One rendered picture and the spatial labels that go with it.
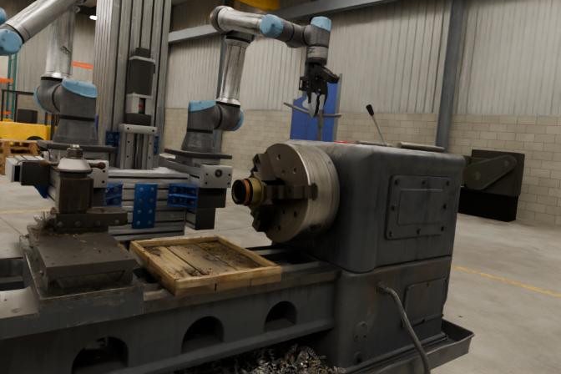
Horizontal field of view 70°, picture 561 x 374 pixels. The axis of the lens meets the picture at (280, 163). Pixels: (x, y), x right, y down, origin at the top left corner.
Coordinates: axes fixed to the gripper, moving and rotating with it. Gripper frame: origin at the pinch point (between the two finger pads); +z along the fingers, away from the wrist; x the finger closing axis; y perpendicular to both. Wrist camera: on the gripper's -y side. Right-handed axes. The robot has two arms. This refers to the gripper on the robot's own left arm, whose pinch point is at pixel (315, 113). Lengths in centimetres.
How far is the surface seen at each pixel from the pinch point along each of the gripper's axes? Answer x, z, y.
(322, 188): 18.3, 23.7, -27.6
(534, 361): -191, 135, -17
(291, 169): 23.4, 19.5, -18.7
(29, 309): 91, 45, -33
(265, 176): 27.5, 22.7, -10.9
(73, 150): 81, 18, -6
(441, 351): -31, 77, -43
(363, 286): 2, 54, -33
